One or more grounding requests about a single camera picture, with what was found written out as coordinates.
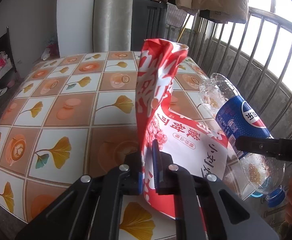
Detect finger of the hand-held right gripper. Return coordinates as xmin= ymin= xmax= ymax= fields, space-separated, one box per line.
xmin=235 ymin=136 xmax=292 ymax=167

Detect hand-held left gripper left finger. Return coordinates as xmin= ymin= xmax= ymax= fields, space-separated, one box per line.
xmin=14 ymin=152 xmax=144 ymax=240

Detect clear plastic bottle blue label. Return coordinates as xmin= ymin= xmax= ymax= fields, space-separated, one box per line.
xmin=198 ymin=73 xmax=286 ymax=208

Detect metal balcony railing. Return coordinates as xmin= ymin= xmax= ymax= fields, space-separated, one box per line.
xmin=133 ymin=0 xmax=292 ymax=155

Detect dark grey cabinet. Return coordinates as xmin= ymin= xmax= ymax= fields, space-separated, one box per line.
xmin=131 ymin=0 xmax=168 ymax=52

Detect grey curtain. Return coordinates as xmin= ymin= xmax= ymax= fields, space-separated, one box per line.
xmin=93 ymin=0 xmax=134 ymax=53

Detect yellow broom stick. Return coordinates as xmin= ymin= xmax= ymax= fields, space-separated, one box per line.
xmin=177 ymin=17 xmax=189 ymax=44

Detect grey hanging cloth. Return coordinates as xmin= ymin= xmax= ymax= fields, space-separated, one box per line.
xmin=166 ymin=4 xmax=191 ymax=28

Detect table with patterned tablecloth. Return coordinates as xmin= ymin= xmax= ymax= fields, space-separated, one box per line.
xmin=0 ymin=51 xmax=239 ymax=240

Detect dark bed frame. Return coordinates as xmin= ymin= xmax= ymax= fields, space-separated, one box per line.
xmin=0 ymin=26 xmax=17 ymax=98

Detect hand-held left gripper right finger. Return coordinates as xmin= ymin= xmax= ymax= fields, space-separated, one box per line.
xmin=151 ymin=139 xmax=280 ymax=240

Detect red white snack bag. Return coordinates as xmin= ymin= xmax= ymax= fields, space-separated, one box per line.
xmin=135 ymin=38 xmax=230 ymax=232

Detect red white bundle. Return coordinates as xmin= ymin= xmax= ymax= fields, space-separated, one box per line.
xmin=41 ymin=35 xmax=59 ymax=60

